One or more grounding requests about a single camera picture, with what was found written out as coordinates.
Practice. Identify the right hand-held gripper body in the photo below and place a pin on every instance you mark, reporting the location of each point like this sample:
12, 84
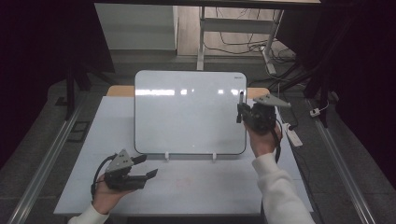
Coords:
261, 116

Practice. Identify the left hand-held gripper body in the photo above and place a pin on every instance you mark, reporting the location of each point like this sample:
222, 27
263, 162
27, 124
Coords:
120, 163

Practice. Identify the white whiteboard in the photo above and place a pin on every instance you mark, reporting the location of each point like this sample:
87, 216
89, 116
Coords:
186, 124

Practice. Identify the person's right hand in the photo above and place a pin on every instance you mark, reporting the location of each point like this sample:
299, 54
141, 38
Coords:
263, 143

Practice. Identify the person's left hand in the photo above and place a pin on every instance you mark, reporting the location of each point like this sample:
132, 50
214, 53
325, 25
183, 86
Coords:
107, 196

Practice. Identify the white whiteboard support clip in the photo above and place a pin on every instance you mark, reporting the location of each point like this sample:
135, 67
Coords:
214, 156
167, 156

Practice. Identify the white power strip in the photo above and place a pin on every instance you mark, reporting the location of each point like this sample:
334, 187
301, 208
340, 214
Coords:
293, 137

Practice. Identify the white table mat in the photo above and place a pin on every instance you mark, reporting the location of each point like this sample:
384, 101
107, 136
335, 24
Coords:
193, 189

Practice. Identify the black floor plate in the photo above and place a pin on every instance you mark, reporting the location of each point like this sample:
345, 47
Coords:
78, 131

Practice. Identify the small white plug adapter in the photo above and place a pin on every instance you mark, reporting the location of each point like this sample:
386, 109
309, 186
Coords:
314, 112

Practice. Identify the black metal stand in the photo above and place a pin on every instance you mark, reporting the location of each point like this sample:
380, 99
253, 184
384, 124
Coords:
71, 90
320, 77

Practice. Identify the white cabinet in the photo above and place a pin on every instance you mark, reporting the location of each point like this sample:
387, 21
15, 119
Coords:
137, 28

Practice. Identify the aluminium floor rail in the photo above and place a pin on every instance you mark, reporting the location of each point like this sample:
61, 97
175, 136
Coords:
342, 168
40, 174

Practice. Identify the white desk frame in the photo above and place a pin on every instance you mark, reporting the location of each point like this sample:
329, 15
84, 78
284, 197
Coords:
236, 25

